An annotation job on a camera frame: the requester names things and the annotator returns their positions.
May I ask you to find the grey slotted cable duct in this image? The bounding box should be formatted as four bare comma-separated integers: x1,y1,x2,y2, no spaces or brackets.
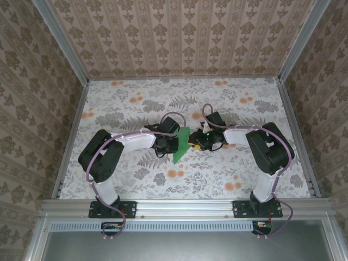
50,220,258,232

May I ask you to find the thin aluminium rail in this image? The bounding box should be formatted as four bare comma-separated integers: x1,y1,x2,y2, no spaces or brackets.
87,76,281,82

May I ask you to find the green paper sheet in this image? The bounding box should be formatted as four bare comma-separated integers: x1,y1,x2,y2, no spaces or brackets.
171,127,191,165

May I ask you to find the aluminium frame post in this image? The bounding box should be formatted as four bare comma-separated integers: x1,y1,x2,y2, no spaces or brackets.
32,0,90,85
277,0,332,82

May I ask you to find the aluminium side rail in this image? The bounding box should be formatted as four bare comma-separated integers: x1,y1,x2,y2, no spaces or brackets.
277,78,321,199
51,80,90,199

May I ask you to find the purple cable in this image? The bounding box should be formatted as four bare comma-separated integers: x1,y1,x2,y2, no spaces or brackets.
85,111,188,241
202,103,297,240

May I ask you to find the black connector board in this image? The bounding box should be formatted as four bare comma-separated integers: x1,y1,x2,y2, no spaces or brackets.
251,220,273,236
101,221,123,237

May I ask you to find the grey metal sheet panel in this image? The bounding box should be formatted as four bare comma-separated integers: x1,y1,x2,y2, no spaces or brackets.
45,231,334,261

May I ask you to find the wide aluminium frame rail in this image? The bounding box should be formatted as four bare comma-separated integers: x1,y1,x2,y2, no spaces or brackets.
40,198,334,218

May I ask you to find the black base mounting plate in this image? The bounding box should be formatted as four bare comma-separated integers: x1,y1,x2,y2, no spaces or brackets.
233,200,283,219
89,200,137,219

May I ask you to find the floral table cover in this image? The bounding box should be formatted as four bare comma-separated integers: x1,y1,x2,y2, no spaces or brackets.
58,77,313,199

